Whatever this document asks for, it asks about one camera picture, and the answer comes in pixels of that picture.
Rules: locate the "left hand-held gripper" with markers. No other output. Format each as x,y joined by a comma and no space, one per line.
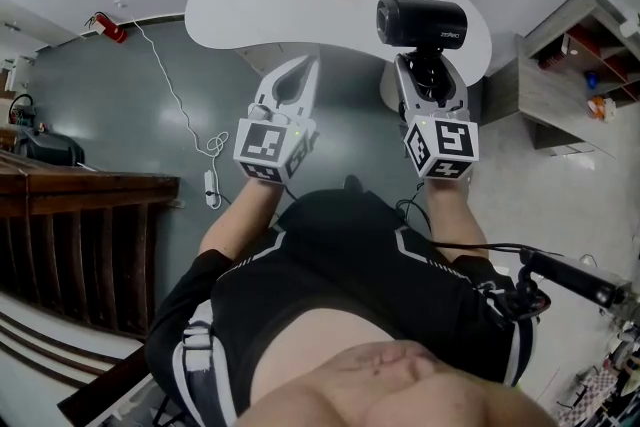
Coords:
265,142

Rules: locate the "white power strip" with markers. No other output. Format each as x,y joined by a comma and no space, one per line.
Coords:
212,190

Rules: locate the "person's face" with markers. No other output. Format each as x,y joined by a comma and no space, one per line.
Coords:
400,390

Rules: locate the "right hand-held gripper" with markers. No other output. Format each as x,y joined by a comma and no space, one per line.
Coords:
450,140

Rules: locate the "person's right forearm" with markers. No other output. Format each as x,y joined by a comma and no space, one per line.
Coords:
452,210

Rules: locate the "black phone on chest mount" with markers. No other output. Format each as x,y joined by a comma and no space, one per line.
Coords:
575,277

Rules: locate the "person's black shoe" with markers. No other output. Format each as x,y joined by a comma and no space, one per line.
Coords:
353,184

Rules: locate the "person's black shirt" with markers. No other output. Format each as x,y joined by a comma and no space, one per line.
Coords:
350,265

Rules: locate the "grey open shelf unit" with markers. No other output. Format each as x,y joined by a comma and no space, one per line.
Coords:
555,85

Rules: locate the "red fire extinguisher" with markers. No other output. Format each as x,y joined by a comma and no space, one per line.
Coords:
111,29

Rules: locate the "orange and white toy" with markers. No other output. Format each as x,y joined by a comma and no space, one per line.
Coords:
602,107

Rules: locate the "black equipment case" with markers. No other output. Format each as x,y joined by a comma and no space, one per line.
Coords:
50,147

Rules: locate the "person's left forearm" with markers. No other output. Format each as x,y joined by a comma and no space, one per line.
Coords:
245,215

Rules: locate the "black webcam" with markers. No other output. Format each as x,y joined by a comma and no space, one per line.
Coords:
425,22

